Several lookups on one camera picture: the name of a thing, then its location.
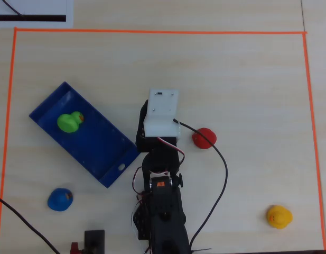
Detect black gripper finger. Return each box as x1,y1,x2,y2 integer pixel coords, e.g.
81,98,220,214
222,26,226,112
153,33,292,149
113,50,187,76
139,99,150,125

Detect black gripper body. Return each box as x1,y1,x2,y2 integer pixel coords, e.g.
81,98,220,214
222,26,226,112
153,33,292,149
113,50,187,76
135,111,179,153

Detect green rubber duck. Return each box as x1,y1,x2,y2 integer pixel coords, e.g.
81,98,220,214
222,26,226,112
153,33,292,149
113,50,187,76
56,111,85,134

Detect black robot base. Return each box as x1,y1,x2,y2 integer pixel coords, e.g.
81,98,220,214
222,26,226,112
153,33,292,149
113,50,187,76
131,203,153,241

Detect red rubber duck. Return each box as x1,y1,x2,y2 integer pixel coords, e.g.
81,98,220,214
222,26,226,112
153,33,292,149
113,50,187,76
191,128,217,150

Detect blue plastic box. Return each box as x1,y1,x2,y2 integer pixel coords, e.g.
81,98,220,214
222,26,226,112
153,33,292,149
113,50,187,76
29,81,140,189

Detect blue rubber duck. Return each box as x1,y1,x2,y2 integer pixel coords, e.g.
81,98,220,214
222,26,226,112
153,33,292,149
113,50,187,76
47,187,74,212

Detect yellow rubber duck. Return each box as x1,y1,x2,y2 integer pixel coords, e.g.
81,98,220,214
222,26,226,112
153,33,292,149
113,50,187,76
266,205,293,230

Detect orange tape strip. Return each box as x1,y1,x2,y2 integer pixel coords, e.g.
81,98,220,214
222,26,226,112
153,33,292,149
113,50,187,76
14,27,308,35
302,32,326,251
0,28,18,247

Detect white paper with black bar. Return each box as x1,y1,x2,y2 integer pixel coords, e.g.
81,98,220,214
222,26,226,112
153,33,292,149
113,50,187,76
0,0,74,28

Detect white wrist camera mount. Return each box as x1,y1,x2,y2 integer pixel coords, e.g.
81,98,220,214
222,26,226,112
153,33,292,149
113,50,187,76
143,88,180,139

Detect red white servo wire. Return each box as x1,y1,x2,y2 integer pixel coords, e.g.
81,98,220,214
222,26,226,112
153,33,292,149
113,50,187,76
156,137,185,165

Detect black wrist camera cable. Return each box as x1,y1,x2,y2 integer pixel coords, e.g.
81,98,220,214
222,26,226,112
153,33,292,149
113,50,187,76
173,118,229,250

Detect black stand cable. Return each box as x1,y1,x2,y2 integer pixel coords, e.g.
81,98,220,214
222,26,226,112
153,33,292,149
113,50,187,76
0,194,61,254

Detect thin black cable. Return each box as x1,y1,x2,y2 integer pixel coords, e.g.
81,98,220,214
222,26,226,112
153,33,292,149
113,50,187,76
1,0,24,17

